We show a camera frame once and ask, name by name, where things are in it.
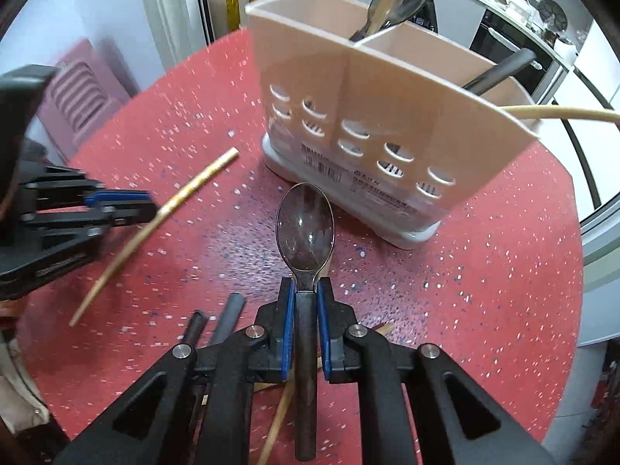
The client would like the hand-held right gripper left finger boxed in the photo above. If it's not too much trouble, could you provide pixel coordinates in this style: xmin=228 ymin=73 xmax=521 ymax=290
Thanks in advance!
xmin=48 ymin=277 xmax=296 ymax=465

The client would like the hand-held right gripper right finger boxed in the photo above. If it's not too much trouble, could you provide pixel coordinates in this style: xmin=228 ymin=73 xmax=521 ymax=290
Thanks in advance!
xmin=316 ymin=277 xmax=558 ymax=465

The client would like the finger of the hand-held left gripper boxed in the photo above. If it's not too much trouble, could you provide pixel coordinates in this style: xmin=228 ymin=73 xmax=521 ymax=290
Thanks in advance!
xmin=19 ymin=165 xmax=152 ymax=216
xmin=0 ymin=207 xmax=163 ymax=301

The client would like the wooden chopstick with patterned end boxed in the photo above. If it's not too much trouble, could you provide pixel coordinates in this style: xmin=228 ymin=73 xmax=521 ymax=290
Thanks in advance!
xmin=69 ymin=148 xmax=240 ymax=327

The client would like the black-handled metal spoon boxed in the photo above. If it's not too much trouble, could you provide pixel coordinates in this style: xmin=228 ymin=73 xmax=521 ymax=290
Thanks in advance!
xmin=275 ymin=183 xmax=335 ymax=462
xmin=462 ymin=49 xmax=537 ymax=95
xmin=349 ymin=0 xmax=403 ymax=43

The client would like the beige plastic utensil holder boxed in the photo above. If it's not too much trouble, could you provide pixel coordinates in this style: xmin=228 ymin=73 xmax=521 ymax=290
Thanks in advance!
xmin=245 ymin=0 xmax=543 ymax=249

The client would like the pink plastic stool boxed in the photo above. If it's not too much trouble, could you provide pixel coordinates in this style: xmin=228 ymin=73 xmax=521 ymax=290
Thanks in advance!
xmin=46 ymin=39 xmax=134 ymax=165

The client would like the yellow oil bottle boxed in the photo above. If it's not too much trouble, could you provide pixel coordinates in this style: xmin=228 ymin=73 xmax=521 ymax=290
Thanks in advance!
xmin=224 ymin=0 xmax=243 ymax=31

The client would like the built-in black oven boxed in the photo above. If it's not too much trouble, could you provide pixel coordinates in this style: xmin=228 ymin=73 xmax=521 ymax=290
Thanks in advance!
xmin=470 ymin=10 xmax=558 ymax=94

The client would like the white refrigerator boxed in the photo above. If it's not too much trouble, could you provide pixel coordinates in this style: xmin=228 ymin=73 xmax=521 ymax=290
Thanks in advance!
xmin=572 ymin=55 xmax=620 ymax=127

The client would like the round dark wall trivet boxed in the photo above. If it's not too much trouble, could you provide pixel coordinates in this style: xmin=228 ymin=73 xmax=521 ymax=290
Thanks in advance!
xmin=537 ymin=0 xmax=568 ymax=27

